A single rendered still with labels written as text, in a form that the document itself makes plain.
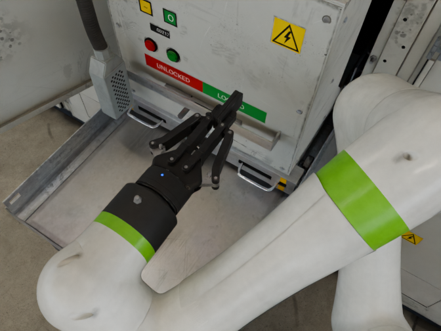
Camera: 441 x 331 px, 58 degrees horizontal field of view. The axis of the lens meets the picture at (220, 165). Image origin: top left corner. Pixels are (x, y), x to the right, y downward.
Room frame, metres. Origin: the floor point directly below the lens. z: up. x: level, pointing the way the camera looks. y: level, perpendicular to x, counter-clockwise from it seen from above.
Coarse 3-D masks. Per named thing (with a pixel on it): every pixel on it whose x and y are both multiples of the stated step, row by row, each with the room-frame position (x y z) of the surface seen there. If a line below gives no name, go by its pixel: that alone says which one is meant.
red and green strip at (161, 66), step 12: (156, 60) 0.68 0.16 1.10; (168, 72) 0.67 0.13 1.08; (180, 72) 0.65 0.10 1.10; (192, 84) 0.64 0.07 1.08; (204, 84) 0.62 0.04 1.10; (216, 96) 0.60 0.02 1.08; (228, 96) 0.59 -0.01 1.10; (240, 108) 0.57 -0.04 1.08; (252, 108) 0.56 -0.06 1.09; (264, 120) 0.54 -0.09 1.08
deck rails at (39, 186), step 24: (96, 120) 0.67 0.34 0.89; (120, 120) 0.70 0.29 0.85; (72, 144) 0.58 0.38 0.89; (96, 144) 0.61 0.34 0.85; (312, 144) 0.65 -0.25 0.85; (48, 168) 0.51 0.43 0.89; (72, 168) 0.54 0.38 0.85; (312, 168) 0.56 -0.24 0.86; (24, 192) 0.44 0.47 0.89; (48, 192) 0.46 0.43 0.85; (24, 216) 0.39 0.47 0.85
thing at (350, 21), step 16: (336, 0) 0.51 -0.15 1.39; (352, 0) 0.53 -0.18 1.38; (368, 0) 0.66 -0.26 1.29; (352, 16) 0.57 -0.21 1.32; (336, 32) 0.50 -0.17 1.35; (352, 32) 0.62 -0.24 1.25; (336, 48) 0.54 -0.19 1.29; (352, 48) 0.69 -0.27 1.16; (336, 64) 0.58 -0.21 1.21; (320, 80) 0.50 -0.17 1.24; (336, 80) 0.64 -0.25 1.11; (320, 96) 0.54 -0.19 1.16; (336, 96) 0.72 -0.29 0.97; (320, 112) 0.60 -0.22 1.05; (304, 128) 0.50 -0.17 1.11; (304, 144) 0.55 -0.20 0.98
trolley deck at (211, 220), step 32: (128, 128) 0.68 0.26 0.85; (160, 128) 0.68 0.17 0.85; (96, 160) 0.57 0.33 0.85; (128, 160) 0.57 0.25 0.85; (320, 160) 0.60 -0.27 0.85; (64, 192) 0.47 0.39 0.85; (96, 192) 0.47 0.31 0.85; (224, 192) 0.49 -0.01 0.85; (256, 192) 0.49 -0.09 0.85; (32, 224) 0.38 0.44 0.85; (64, 224) 0.38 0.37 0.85; (192, 224) 0.40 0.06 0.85; (224, 224) 0.40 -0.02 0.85; (256, 224) 0.41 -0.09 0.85; (160, 256) 0.31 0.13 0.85; (192, 256) 0.32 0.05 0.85; (160, 288) 0.24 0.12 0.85
